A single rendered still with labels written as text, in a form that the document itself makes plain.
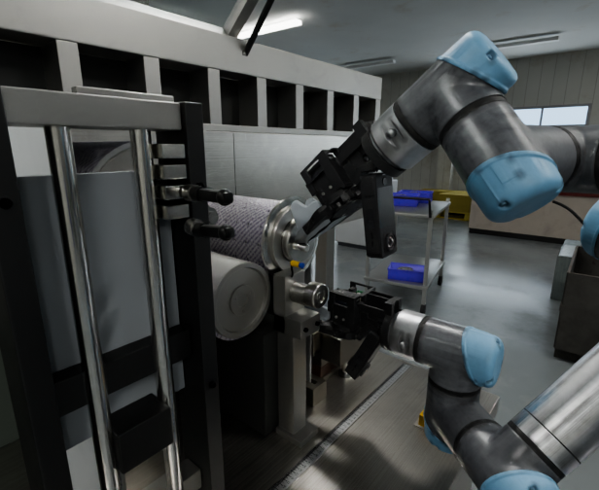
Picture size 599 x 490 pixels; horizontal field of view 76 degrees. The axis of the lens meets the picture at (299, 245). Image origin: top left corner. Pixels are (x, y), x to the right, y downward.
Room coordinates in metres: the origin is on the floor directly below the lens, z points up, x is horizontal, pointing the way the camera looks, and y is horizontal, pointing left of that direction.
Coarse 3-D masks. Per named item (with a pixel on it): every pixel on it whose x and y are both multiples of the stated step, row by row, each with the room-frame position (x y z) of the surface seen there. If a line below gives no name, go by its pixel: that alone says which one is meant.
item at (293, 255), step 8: (288, 224) 0.62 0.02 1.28; (288, 232) 0.60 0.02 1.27; (296, 232) 0.62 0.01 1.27; (288, 240) 0.60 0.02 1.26; (312, 240) 0.65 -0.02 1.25; (288, 248) 0.60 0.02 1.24; (312, 248) 0.65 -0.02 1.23; (288, 256) 0.61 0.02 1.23; (296, 256) 0.62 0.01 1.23; (304, 256) 0.63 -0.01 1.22
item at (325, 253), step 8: (328, 232) 1.55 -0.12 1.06; (320, 240) 1.56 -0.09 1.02; (328, 240) 1.55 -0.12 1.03; (320, 248) 1.56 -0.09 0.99; (328, 248) 1.55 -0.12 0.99; (320, 256) 1.56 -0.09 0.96; (328, 256) 1.55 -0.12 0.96; (320, 264) 1.56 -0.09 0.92; (328, 264) 1.55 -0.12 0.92; (320, 272) 1.56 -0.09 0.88; (328, 272) 1.56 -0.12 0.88; (320, 280) 1.56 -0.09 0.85; (328, 280) 1.56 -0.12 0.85
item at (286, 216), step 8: (288, 208) 0.63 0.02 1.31; (280, 216) 0.61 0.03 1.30; (288, 216) 0.62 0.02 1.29; (280, 224) 0.61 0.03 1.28; (272, 232) 0.60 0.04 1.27; (280, 232) 0.61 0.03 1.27; (272, 240) 0.59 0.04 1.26; (280, 240) 0.60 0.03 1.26; (272, 248) 0.59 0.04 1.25; (280, 248) 0.60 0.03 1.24; (272, 256) 0.60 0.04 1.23; (280, 256) 0.60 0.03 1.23; (280, 264) 0.60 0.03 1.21; (288, 264) 0.62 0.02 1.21; (304, 264) 0.65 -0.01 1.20
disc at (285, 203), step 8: (280, 200) 0.62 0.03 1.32; (288, 200) 0.63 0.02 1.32; (304, 200) 0.66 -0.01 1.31; (272, 208) 0.61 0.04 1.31; (280, 208) 0.62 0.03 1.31; (272, 216) 0.60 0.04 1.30; (264, 224) 0.59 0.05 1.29; (272, 224) 0.60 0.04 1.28; (264, 232) 0.59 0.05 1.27; (264, 240) 0.59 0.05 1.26; (264, 248) 0.59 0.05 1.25; (264, 256) 0.59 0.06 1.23; (312, 256) 0.68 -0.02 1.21; (264, 264) 0.59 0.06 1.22; (272, 264) 0.60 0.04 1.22; (272, 272) 0.60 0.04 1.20
